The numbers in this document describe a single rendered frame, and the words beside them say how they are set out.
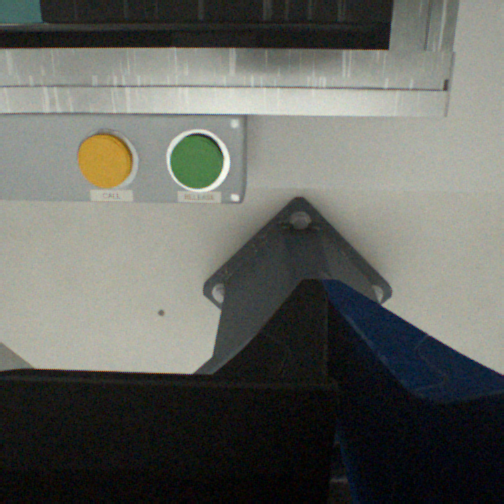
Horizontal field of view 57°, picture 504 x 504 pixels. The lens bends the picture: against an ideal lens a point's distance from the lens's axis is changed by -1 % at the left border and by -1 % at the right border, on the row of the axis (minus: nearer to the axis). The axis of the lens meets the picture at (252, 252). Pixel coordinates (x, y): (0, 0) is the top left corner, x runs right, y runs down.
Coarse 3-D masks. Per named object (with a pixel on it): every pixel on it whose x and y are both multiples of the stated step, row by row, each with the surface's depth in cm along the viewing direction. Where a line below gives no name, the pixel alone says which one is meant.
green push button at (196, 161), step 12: (180, 144) 34; (192, 144) 34; (204, 144) 34; (216, 144) 35; (180, 156) 34; (192, 156) 34; (204, 156) 34; (216, 156) 34; (180, 168) 35; (192, 168) 35; (204, 168) 35; (216, 168) 35; (180, 180) 35; (192, 180) 35; (204, 180) 35; (216, 180) 35
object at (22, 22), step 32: (0, 0) 33; (32, 0) 33; (0, 32) 40; (32, 32) 40; (64, 32) 41; (96, 32) 41; (128, 32) 41; (160, 32) 41; (256, 32) 40; (288, 32) 40; (320, 32) 40; (352, 32) 39
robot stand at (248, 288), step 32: (288, 224) 46; (320, 224) 46; (256, 256) 45; (288, 256) 39; (320, 256) 39; (352, 256) 47; (224, 288) 48; (256, 288) 38; (288, 288) 33; (384, 288) 48; (224, 320) 39; (256, 320) 30; (224, 352) 31
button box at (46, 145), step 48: (0, 144) 36; (48, 144) 35; (144, 144) 35; (240, 144) 35; (0, 192) 37; (48, 192) 37; (96, 192) 37; (144, 192) 37; (192, 192) 36; (240, 192) 36
